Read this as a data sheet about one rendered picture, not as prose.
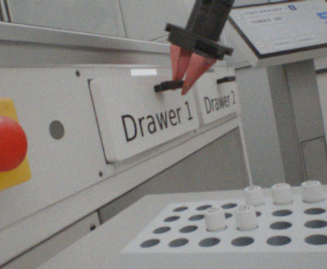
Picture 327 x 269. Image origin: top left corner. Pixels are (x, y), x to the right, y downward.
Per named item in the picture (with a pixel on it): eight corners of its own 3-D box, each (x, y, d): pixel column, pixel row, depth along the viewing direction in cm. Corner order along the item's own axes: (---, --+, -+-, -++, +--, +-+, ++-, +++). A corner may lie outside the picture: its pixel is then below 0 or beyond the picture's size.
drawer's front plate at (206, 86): (239, 109, 94) (232, 72, 94) (204, 125, 69) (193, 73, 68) (233, 111, 95) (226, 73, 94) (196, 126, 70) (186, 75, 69)
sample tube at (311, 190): (330, 244, 22) (320, 179, 22) (331, 253, 21) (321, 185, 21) (310, 244, 23) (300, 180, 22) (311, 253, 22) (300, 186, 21)
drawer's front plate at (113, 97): (199, 127, 67) (189, 73, 66) (117, 162, 42) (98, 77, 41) (192, 128, 68) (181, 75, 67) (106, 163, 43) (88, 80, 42)
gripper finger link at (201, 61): (167, 82, 60) (186, 32, 57) (201, 98, 58) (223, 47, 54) (149, 84, 54) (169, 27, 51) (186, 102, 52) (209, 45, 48)
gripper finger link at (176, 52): (171, 84, 60) (191, 34, 56) (206, 101, 57) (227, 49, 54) (153, 86, 54) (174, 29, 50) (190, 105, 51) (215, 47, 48)
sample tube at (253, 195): (272, 245, 24) (261, 184, 23) (271, 253, 23) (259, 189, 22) (255, 245, 24) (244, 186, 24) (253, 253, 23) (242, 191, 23)
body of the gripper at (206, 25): (178, 36, 57) (194, -6, 55) (230, 59, 54) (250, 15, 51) (161, 33, 52) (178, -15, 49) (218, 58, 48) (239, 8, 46)
